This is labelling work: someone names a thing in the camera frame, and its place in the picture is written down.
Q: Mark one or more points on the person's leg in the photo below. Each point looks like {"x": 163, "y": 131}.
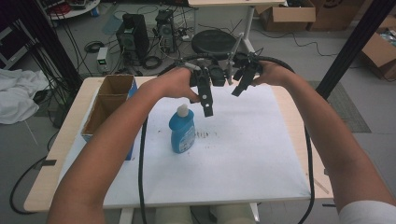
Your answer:
{"x": 233, "y": 214}
{"x": 172, "y": 216}

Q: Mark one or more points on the white power supply unit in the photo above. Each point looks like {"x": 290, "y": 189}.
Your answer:
{"x": 102, "y": 59}

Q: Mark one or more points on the white table mat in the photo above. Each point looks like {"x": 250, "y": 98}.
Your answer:
{"x": 243, "y": 149}

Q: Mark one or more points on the person's right hand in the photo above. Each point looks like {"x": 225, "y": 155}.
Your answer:
{"x": 274, "y": 74}

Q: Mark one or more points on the open cardboard box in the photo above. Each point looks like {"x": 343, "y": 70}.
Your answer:
{"x": 106, "y": 105}

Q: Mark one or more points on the large black computer tower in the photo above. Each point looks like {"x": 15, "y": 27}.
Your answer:
{"x": 132, "y": 37}

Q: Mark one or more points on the black metal post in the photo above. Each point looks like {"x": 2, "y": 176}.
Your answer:
{"x": 351, "y": 46}
{"x": 53, "y": 46}

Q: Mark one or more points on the black tape strip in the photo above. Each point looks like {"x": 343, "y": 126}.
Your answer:
{"x": 48, "y": 162}

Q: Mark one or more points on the person's right leg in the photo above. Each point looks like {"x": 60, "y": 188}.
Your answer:
{"x": 233, "y": 214}

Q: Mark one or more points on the white shirt sleeve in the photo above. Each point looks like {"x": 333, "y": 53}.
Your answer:
{"x": 370, "y": 214}

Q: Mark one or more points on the white desk with leg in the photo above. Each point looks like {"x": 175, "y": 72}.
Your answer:
{"x": 236, "y": 2}

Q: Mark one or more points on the blue bottle with white cap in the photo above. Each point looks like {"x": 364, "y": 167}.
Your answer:
{"x": 182, "y": 130}

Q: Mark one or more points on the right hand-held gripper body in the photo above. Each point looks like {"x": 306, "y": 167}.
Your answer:
{"x": 247, "y": 62}

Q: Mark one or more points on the white cloth heap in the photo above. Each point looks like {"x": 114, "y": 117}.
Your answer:
{"x": 18, "y": 93}

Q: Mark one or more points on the slim black computer tower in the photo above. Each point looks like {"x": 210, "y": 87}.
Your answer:
{"x": 166, "y": 29}

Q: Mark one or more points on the person's left hand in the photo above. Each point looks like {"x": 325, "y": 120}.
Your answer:
{"x": 171, "y": 85}

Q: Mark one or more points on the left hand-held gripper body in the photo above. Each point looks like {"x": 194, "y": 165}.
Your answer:
{"x": 218, "y": 76}

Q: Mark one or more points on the round white table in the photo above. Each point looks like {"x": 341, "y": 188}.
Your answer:
{"x": 74, "y": 12}

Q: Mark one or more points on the person's left leg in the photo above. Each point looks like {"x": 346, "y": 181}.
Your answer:
{"x": 172, "y": 216}

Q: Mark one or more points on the round black stool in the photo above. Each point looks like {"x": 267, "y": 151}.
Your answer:
{"x": 213, "y": 42}

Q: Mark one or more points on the silver metal rod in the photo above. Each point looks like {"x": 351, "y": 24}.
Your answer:
{"x": 232, "y": 62}

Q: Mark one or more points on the grey floor mat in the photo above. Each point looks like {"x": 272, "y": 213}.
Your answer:
{"x": 345, "y": 105}

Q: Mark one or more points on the brown cardboard box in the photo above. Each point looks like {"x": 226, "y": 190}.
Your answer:
{"x": 286, "y": 15}
{"x": 378, "y": 51}
{"x": 336, "y": 14}

